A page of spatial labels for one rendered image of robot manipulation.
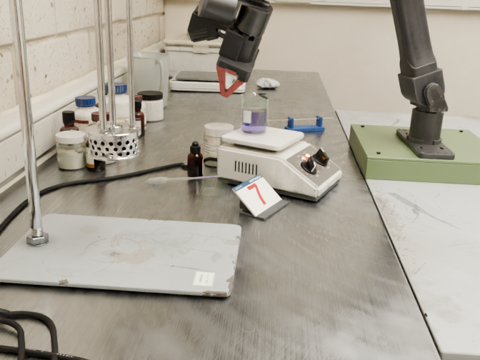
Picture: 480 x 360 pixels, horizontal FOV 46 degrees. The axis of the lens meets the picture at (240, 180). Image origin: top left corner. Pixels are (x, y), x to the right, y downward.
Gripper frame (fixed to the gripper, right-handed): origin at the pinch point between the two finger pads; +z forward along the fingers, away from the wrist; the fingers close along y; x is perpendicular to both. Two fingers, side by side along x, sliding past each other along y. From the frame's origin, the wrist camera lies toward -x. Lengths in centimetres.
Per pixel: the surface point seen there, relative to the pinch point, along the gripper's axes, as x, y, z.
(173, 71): -25, -89, 55
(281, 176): 14.9, 19.9, -0.9
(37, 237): -15, 49, 2
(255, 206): 12.0, 29.1, -0.5
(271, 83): 11, -78, 38
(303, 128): 20.9, -24.2, 16.0
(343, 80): 42, -129, 51
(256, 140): 8.7, 14.9, -2.5
